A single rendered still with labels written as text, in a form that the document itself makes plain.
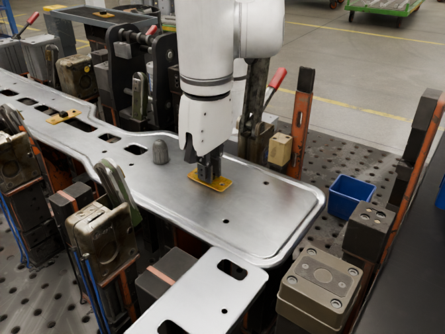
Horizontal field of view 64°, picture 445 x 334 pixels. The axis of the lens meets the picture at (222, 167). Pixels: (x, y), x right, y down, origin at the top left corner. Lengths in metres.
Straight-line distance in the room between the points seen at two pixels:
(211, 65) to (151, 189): 0.26
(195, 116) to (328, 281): 0.30
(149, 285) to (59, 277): 0.47
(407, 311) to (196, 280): 0.26
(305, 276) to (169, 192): 0.31
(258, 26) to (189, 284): 0.36
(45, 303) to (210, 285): 0.52
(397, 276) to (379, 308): 0.06
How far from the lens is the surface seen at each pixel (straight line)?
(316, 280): 0.45
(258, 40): 0.53
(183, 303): 0.50
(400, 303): 0.50
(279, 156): 0.70
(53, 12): 1.40
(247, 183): 0.68
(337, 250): 0.58
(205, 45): 0.53
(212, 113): 0.58
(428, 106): 0.61
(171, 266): 0.56
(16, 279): 1.03
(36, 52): 1.27
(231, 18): 0.53
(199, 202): 0.63
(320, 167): 1.30
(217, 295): 0.50
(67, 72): 1.14
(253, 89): 0.73
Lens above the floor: 1.40
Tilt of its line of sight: 34 degrees down
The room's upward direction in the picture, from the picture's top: straight up
